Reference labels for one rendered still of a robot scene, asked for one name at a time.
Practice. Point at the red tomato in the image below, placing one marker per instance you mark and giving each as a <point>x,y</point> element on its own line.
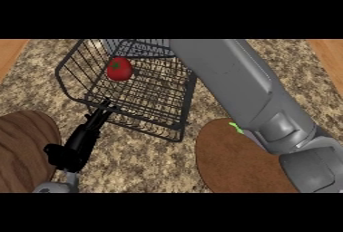
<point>119,69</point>

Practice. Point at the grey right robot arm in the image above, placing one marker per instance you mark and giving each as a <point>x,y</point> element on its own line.
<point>251,102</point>

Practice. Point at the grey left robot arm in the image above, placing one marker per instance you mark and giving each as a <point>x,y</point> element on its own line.
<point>60,185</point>

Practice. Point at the small green vegetable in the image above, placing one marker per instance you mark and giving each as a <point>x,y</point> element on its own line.
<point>237,127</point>

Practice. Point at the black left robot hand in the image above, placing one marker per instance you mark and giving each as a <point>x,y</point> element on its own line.
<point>79,142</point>

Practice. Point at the brown round placemat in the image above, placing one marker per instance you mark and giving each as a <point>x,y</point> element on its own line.
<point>237,163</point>

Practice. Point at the dark wooden cutting board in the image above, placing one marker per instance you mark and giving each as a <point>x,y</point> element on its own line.
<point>25,148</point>

